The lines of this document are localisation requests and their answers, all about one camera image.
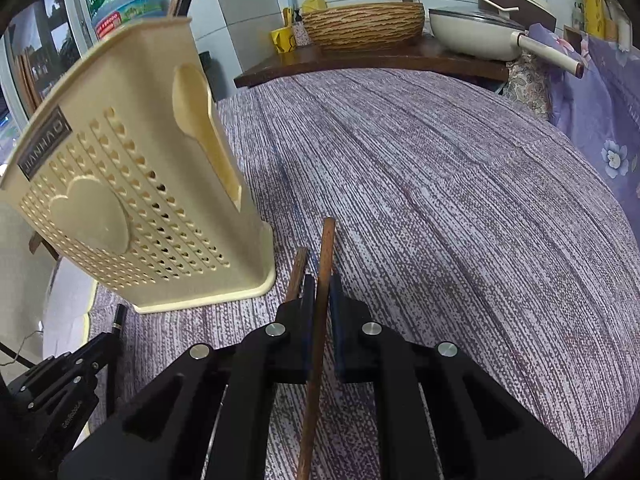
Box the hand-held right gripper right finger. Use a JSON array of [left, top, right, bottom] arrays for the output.
[[327, 275, 586, 480]]

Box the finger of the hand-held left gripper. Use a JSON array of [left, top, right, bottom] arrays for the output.
[[7, 331, 122, 408]]

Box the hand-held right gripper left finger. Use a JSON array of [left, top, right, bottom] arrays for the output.
[[59, 275, 317, 480]]

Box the black chopstick with metal band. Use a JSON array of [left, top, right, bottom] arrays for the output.
[[106, 304, 127, 416]]

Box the brown wooden chopstick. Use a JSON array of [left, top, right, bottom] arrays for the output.
[[284, 246, 309, 306], [295, 217, 337, 480]]

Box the cream plastic utensil holder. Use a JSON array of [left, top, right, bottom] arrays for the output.
[[0, 15, 277, 315]]

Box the dark wooden counter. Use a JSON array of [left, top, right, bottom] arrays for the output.
[[234, 40, 511, 90]]

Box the yellow cup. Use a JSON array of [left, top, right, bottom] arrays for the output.
[[271, 27, 296, 53]]

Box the small patterned bottle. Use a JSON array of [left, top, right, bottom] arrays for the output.
[[292, 10, 311, 46]]

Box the woven pattern wash basin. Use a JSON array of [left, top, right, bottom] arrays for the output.
[[302, 2, 426, 51]]

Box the paisley pattern cloth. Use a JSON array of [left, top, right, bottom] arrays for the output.
[[502, 55, 551, 121]]

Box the sliding window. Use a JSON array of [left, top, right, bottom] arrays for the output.
[[0, 0, 93, 131]]

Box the purple floral cloth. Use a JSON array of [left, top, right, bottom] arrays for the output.
[[530, 22, 640, 221]]

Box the white rice paddle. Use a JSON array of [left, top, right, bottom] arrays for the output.
[[466, 0, 521, 13]]

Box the cream pot with handle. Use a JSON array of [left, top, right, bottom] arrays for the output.
[[429, 6, 586, 78]]

